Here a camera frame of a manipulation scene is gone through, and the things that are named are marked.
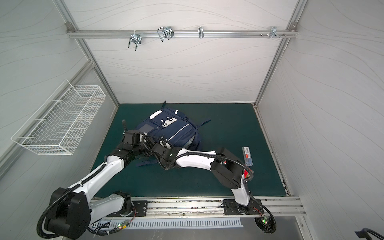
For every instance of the white wire wall basket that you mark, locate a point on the white wire wall basket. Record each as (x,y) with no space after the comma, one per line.
(58,126)

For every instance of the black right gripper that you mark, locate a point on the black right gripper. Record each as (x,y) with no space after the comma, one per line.
(149,141)

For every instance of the aluminium top cross rail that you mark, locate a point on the aluminium top cross rail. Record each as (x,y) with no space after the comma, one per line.
(179,34)

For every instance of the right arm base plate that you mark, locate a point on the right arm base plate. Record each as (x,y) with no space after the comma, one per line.
(231,207)

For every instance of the metal clamp hook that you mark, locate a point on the metal clamp hook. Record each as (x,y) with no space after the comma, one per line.
(273,34)
(165,32)
(135,40)
(201,32)

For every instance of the red box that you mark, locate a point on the red box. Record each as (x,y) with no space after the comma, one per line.
(246,174)

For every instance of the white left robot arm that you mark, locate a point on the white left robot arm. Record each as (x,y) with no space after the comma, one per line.
(71,211)

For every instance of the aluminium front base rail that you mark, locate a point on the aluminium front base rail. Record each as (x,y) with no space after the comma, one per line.
(210,207)

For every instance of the white slotted cable duct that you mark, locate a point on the white slotted cable duct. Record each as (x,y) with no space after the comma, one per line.
(191,223)

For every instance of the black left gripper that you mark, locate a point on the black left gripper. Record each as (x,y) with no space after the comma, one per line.
(149,153)

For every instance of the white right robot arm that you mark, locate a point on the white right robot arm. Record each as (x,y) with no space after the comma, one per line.
(225,166)

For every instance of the clear pencil case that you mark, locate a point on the clear pencil case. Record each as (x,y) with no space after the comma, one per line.
(247,156)

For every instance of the navy blue student backpack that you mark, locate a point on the navy blue student backpack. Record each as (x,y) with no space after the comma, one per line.
(173,126)

